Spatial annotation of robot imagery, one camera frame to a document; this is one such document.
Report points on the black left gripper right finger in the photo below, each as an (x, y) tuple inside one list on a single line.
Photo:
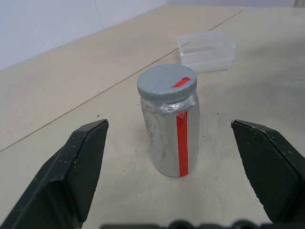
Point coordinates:
[(274, 171)]

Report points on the clear plastic container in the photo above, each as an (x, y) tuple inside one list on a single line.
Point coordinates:
[(205, 55)]

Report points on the silver red drink can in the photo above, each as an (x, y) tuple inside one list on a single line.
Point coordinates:
[(166, 143)]

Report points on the small grey round lid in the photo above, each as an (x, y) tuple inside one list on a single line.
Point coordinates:
[(164, 80)]

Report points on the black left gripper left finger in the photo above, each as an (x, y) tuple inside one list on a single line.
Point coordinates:
[(71, 171)]

